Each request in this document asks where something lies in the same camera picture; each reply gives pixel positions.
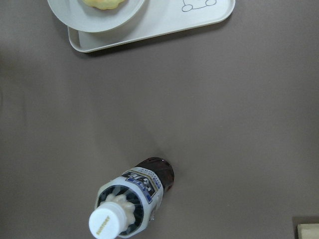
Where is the cream rabbit tray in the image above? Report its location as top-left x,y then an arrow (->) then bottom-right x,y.
68,0 -> 236,53

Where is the white round plate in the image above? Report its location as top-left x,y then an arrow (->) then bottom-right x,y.
48,0 -> 145,33

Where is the tea bottle white cap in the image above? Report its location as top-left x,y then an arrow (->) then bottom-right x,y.
89,157 -> 174,239

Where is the glazed yellow donut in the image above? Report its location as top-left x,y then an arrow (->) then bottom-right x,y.
83,0 -> 125,10

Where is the bamboo cutting board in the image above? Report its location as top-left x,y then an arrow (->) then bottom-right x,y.
297,224 -> 319,239

